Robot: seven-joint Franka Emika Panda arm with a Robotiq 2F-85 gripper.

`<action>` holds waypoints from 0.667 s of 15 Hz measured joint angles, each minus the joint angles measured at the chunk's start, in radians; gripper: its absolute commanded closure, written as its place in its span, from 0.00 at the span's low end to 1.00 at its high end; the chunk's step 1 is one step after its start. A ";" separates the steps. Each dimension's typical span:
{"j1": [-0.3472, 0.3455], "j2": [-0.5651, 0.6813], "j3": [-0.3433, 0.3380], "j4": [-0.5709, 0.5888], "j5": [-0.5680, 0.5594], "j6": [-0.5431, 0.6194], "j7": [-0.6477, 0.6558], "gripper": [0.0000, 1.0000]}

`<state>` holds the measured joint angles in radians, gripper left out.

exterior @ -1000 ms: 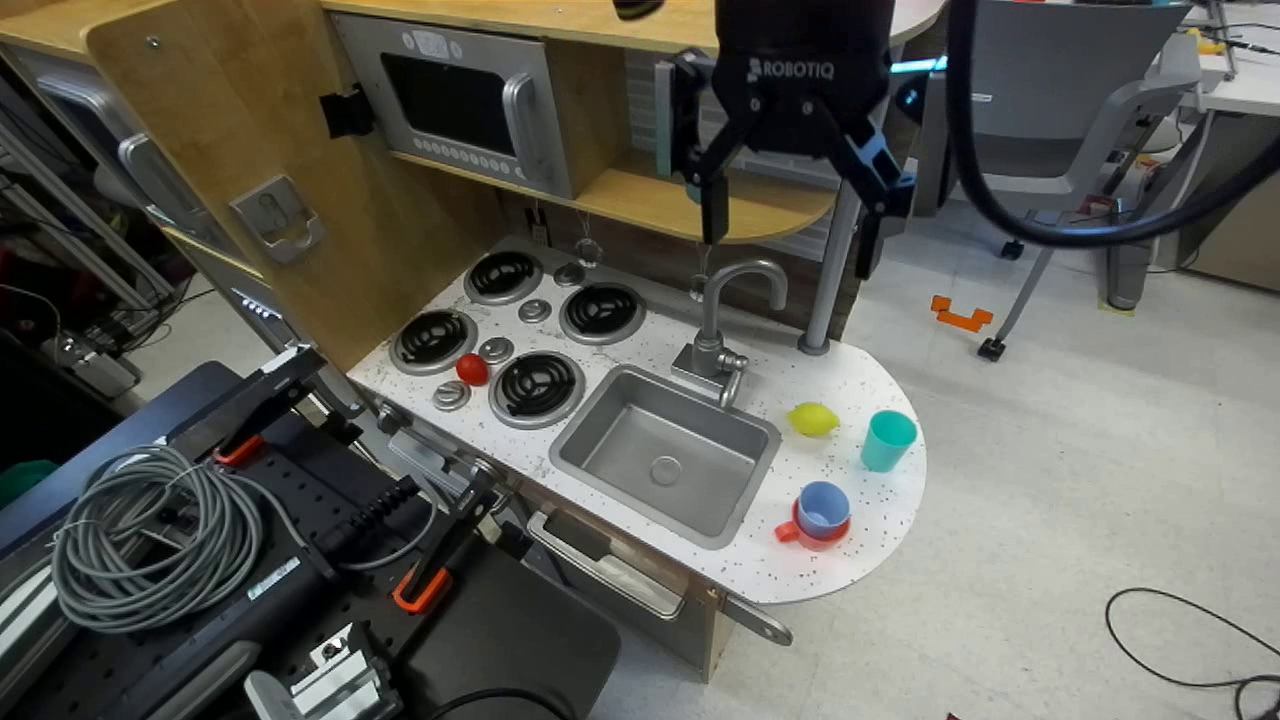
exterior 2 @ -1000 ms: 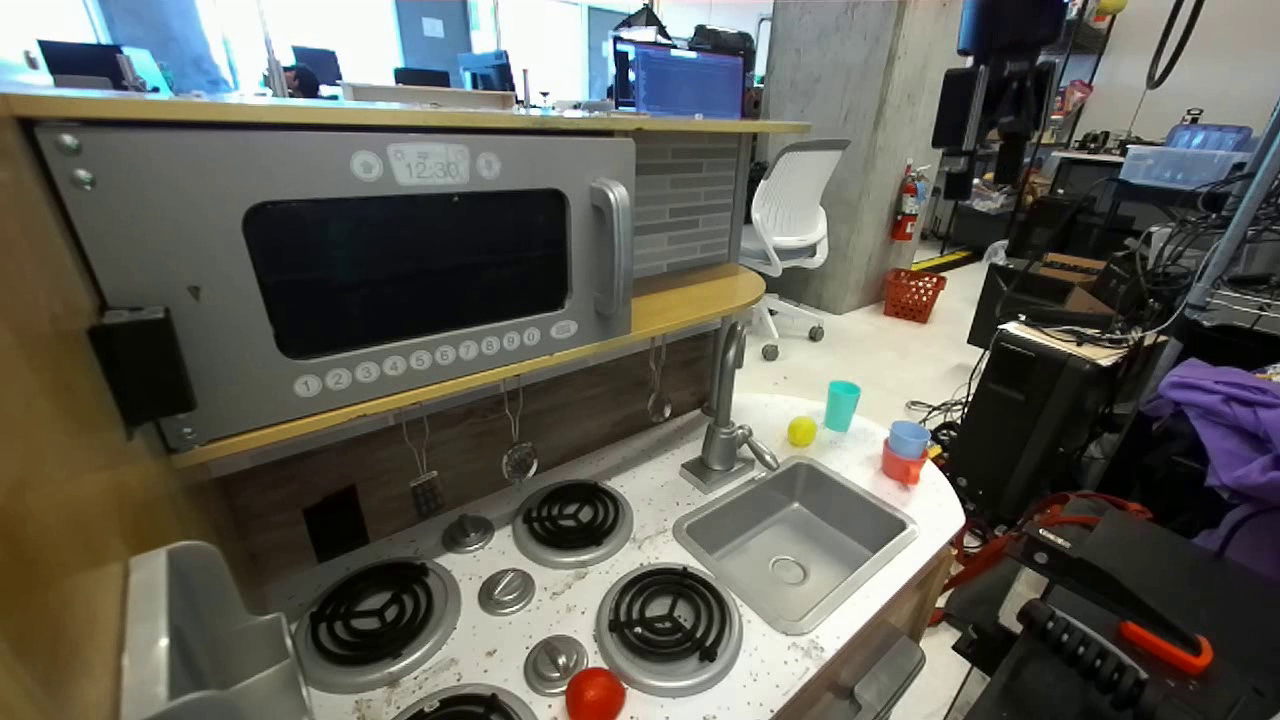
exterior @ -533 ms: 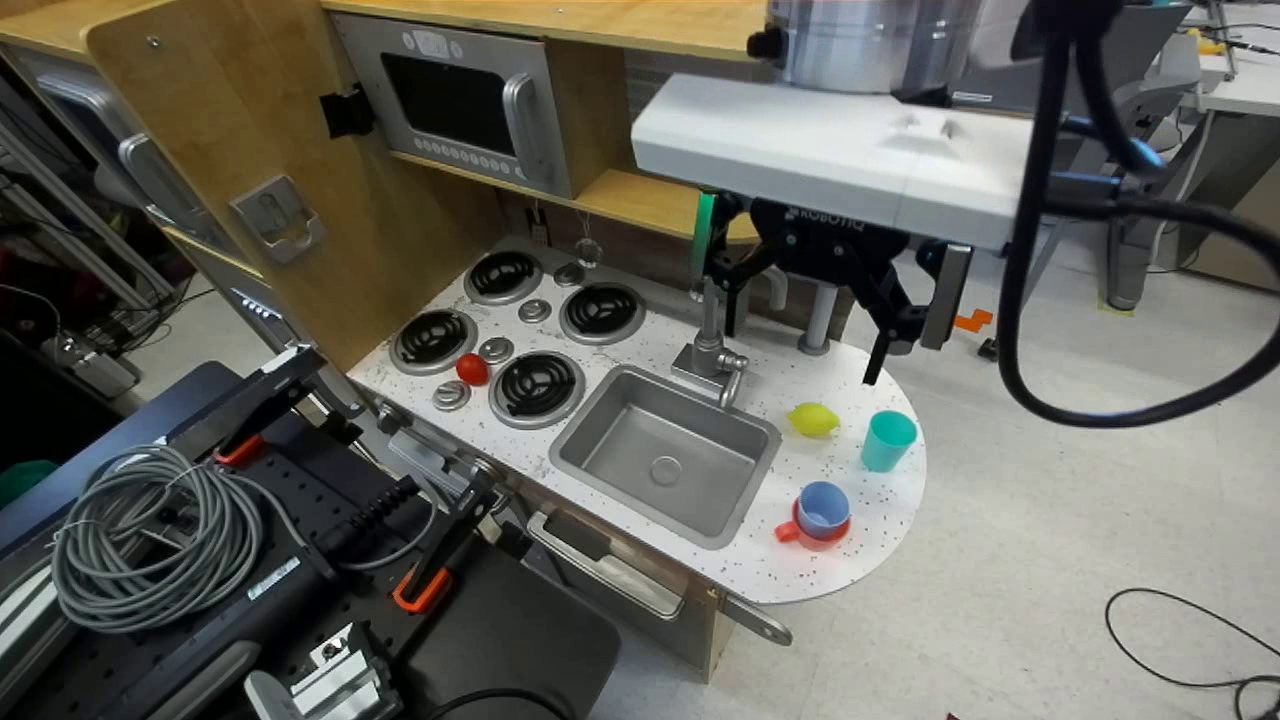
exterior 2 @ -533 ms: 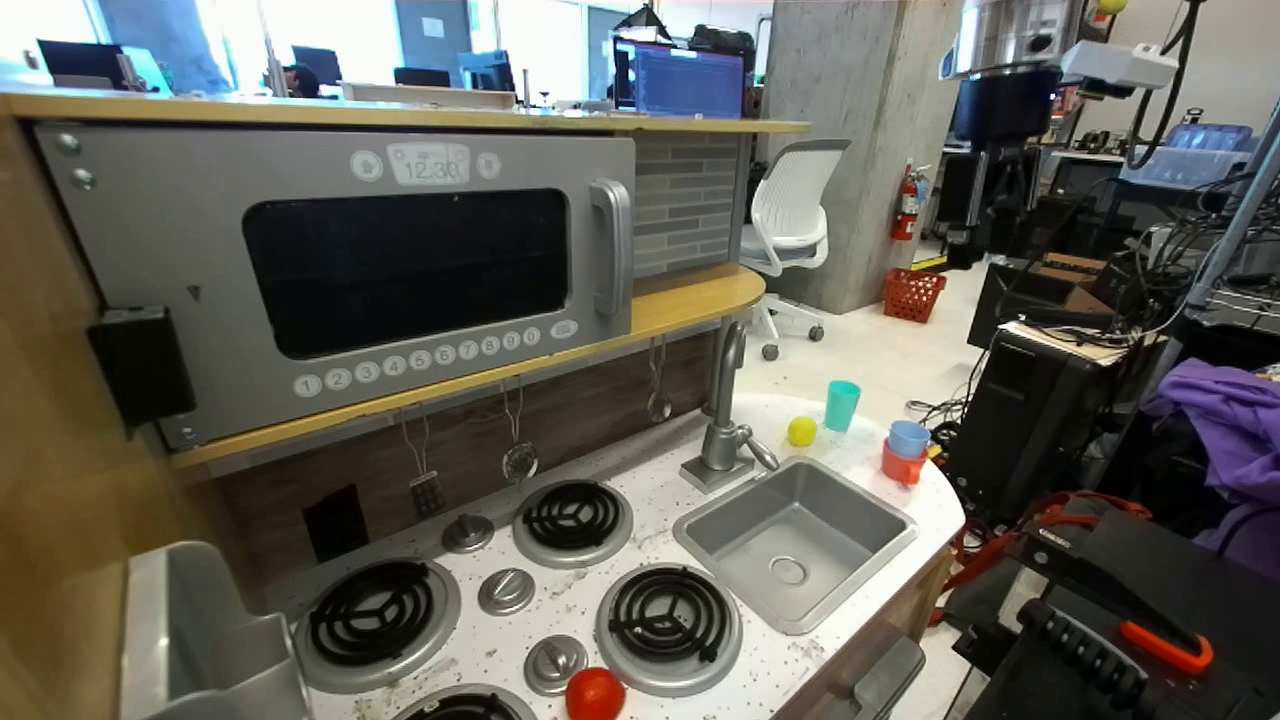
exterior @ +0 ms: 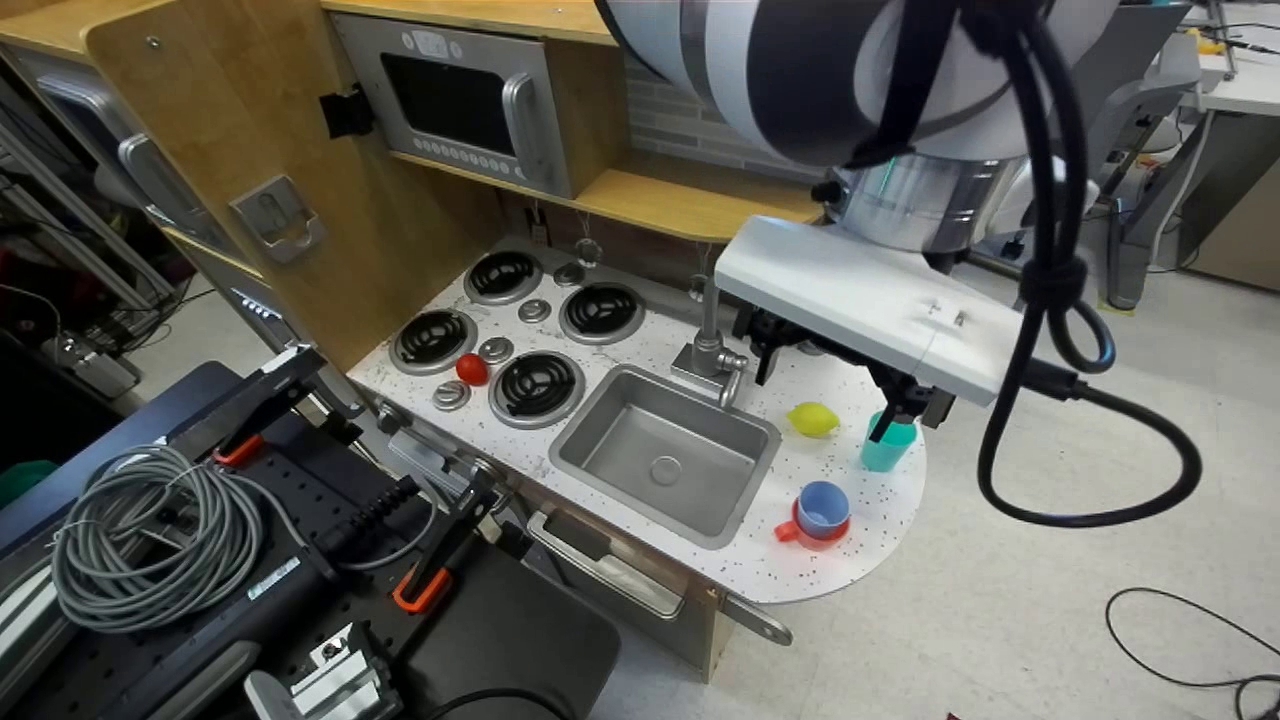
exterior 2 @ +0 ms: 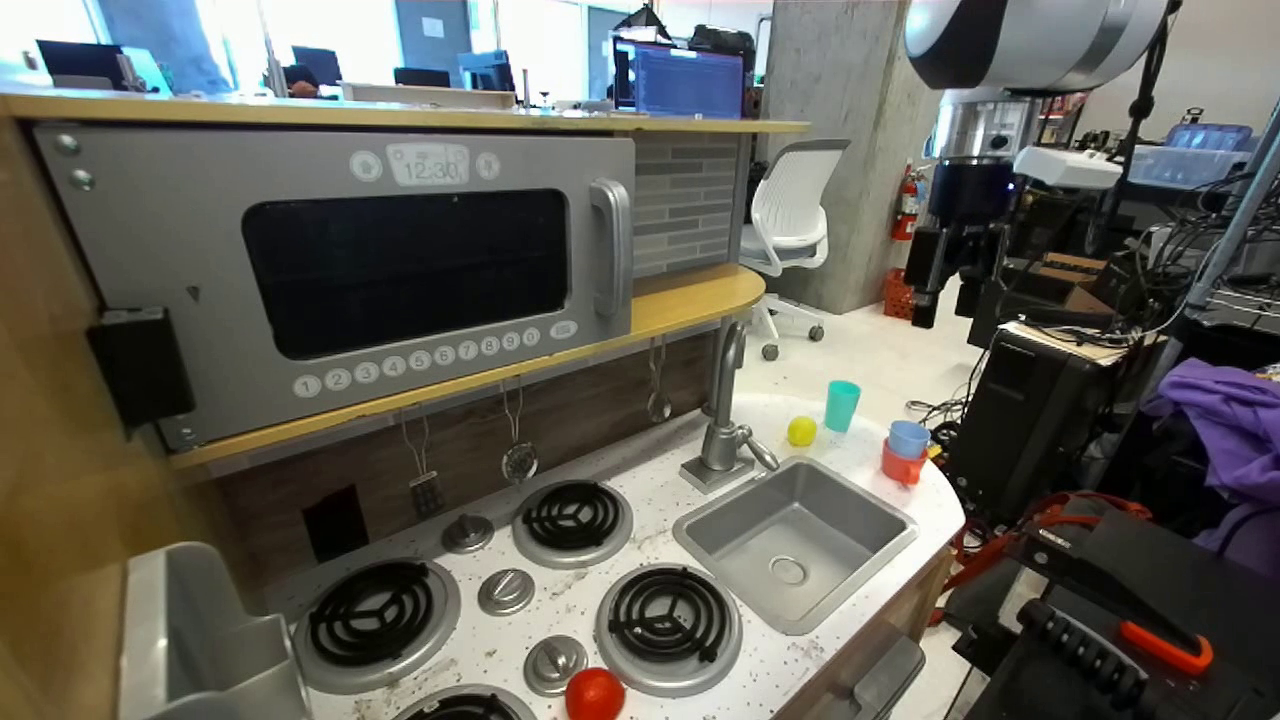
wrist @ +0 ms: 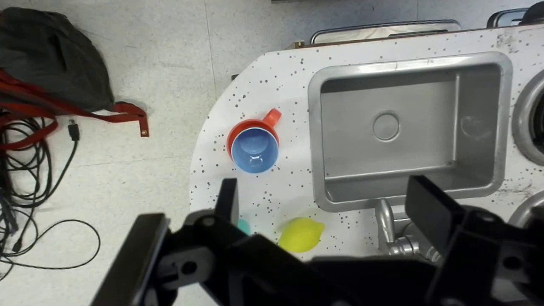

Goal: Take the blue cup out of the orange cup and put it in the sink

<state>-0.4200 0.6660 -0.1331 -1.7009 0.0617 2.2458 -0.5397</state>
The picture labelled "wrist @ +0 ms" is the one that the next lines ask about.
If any yellow toy lemon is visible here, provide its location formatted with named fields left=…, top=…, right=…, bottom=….
left=276, top=216, right=326, bottom=255

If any black cable with plug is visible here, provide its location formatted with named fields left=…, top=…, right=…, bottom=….
left=0, top=116, right=81, bottom=257

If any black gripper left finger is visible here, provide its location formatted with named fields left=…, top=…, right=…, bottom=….
left=212, top=177, right=239, bottom=226

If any teal plastic cup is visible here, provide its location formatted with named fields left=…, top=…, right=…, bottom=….
left=236, top=218, right=253, bottom=238

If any black fabric bag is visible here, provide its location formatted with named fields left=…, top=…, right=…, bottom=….
left=0, top=5, right=115, bottom=116

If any gray toy sink basin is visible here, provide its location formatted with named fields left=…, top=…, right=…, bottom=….
left=305, top=51, right=514, bottom=214

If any gray toy faucet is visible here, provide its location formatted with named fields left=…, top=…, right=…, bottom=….
left=372, top=197, right=445, bottom=265

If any orange plastic cup with handle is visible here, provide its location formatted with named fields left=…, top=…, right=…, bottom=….
left=225, top=107, right=283, bottom=167

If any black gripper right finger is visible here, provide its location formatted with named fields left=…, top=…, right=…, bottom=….
left=402, top=174, right=467, bottom=259

